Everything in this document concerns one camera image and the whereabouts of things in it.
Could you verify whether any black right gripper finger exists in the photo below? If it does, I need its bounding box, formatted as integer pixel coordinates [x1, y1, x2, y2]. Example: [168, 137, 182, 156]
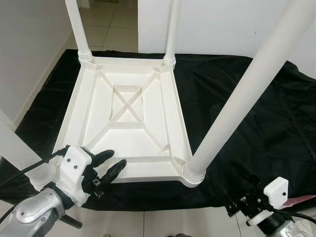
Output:
[226, 197, 247, 218]

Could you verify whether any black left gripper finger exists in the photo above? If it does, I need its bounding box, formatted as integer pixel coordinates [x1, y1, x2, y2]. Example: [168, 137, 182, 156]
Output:
[93, 150, 115, 166]
[101, 159, 127, 186]

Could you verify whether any white plastic table leg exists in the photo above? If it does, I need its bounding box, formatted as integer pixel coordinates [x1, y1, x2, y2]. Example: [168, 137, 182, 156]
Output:
[183, 0, 316, 186]
[163, 0, 182, 67]
[65, 0, 94, 64]
[0, 116, 57, 191]

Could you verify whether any black metal table leg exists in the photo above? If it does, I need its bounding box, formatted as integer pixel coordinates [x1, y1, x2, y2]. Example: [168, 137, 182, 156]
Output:
[59, 215, 83, 229]

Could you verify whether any pink cloth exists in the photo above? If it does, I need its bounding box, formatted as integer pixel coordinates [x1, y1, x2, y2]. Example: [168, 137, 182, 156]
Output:
[284, 195, 316, 207]

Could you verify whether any black shiny table cloth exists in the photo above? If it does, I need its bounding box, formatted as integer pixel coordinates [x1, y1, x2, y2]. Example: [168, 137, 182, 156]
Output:
[0, 48, 316, 212]

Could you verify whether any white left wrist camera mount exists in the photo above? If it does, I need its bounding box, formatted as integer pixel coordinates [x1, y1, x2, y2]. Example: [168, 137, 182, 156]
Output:
[58, 146, 94, 207]

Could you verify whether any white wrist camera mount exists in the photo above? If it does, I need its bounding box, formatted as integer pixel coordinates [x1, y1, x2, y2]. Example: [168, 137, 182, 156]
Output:
[58, 146, 94, 207]
[247, 177, 289, 227]

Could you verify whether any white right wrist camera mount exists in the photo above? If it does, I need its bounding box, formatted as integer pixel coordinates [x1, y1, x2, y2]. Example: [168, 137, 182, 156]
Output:
[247, 177, 289, 227]

